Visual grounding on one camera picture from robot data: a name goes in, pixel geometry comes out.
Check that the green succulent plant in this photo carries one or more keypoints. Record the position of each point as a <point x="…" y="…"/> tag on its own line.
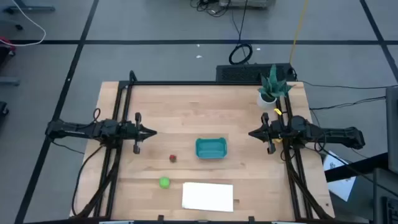
<point x="273" y="85"/>

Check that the grey furniture foot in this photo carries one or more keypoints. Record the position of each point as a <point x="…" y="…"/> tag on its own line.
<point x="29" y="8"/>

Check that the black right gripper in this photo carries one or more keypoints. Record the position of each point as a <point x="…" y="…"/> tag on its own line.
<point x="272" y="133"/>

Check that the green toy cabbage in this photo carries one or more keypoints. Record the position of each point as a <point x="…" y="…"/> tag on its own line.
<point x="164" y="183"/>

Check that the white plant pot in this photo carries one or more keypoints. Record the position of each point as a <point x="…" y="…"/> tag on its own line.
<point x="264" y="104"/>

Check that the white folded cloth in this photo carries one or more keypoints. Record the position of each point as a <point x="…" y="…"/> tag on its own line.
<point x="207" y="197"/>

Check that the red object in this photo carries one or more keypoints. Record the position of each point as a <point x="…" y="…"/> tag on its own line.
<point x="7" y="43"/>

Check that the black camera bracket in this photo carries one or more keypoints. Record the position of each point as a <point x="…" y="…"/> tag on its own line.
<point x="160" y="218"/>
<point x="251" y="219"/>

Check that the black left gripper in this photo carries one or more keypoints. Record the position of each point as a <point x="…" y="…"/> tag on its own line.
<point x="136" y="133"/>

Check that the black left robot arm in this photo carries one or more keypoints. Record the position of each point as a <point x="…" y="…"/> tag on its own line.
<point x="77" y="129"/>

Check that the black keyboard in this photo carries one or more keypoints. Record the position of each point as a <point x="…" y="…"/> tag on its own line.
<point x="391" y="211"/>

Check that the black computer case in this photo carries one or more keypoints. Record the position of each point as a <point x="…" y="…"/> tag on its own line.
<point x="239" y="73"/>

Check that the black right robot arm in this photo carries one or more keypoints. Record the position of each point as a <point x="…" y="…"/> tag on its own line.
<point x="335" y="133"/>

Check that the grey device box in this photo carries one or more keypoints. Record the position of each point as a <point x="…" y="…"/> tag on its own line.
<point x="245" y="3"/>

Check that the teal plastic tupperware container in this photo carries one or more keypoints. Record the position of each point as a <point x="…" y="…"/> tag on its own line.
<point x="211" y="149"/>

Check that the black aluminium table frame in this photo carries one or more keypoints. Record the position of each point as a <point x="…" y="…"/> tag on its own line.
<point x="199" y="83"/>

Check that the black caster wheel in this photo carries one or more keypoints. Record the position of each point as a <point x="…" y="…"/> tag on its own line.
<point x="3" y="109"/>

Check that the grey cabinet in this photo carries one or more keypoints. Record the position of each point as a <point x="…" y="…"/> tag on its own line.
<point x="392" y="130"/>

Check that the red toy strawberry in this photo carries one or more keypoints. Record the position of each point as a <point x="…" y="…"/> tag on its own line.
<point x="173" y="158"/>

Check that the black bar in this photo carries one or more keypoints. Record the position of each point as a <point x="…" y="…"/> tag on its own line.
<point x="354" y="169"/>

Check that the white paper sheet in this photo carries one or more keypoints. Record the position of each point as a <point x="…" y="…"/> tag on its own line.
<point x="340" y="185"/>

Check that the dark grey desk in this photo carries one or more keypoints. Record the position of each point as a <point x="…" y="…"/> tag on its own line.
<point x="387" y="186"/>

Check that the grey furniture base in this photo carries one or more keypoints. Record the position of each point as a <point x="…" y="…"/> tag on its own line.
<point x="8" y="81"/>

